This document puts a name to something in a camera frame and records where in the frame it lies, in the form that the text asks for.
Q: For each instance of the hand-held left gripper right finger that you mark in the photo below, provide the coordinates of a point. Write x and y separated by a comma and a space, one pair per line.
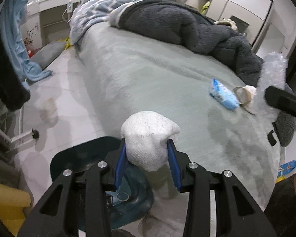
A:
175, 170

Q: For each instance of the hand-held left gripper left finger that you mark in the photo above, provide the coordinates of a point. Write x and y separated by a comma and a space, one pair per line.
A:
119, 167

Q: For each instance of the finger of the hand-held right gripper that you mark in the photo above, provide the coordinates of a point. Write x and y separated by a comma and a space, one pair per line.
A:
283, 101

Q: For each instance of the clear bubble wrap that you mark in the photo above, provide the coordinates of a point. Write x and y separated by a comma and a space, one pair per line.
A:
273, 71

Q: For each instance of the white cloth wad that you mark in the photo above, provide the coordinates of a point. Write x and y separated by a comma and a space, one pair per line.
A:
251, 91
148, 138

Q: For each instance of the teal plastic bin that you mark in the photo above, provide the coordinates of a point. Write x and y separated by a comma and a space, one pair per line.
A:
71, 158

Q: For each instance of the blue wet wipe packet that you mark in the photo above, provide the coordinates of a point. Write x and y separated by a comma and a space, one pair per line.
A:
223, 95

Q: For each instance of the small black plastic piece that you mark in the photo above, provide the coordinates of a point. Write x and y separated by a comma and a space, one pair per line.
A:
271, 138

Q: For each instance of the brown tape roll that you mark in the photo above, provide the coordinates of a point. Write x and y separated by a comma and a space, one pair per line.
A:
242, 95

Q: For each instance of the blue snack packet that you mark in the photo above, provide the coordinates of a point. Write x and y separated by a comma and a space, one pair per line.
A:
288, 169

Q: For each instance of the black chair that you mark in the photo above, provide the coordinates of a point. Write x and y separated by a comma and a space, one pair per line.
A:
241, 26

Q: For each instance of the green plush pet bed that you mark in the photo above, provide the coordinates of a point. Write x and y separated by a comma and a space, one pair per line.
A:
227, 23

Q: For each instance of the bed with grey sheet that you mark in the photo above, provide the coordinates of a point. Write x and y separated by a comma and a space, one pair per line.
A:
150, 74

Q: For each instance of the white clothes rack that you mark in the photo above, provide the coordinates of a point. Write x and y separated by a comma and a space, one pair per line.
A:
22, 137

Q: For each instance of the white wardrobe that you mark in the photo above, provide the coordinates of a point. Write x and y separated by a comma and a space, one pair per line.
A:
239, 0

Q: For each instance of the grey hanging garment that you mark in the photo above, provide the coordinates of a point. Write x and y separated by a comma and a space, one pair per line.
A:
5, 170

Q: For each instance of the yellow foam block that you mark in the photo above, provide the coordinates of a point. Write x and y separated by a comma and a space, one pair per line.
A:
7, 200

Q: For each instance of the yellow-green garment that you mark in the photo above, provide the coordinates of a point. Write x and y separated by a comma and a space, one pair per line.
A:
206, 7

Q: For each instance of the bedside table lamp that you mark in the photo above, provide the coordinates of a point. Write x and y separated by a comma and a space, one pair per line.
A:
192, 2

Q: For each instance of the grey floor cushion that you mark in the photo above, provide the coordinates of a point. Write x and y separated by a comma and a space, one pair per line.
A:
46, 54

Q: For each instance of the small red item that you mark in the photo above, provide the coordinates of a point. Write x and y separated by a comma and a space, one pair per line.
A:
29, 53

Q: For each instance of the dark grey fleece blanket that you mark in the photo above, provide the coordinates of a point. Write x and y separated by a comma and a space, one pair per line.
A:
162, 17

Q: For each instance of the black hanging garment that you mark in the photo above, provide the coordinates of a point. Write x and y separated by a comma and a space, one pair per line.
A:
5, 74

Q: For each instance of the blue patterned duvet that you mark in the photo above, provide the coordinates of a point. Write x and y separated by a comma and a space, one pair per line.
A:
88, 12

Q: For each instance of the white power strip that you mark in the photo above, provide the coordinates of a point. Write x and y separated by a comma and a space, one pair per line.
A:
70, 6

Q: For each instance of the light blue robe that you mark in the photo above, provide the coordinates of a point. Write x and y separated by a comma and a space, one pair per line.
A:
14, 34

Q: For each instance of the white dressing table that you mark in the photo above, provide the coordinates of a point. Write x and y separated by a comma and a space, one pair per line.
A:
54, 7

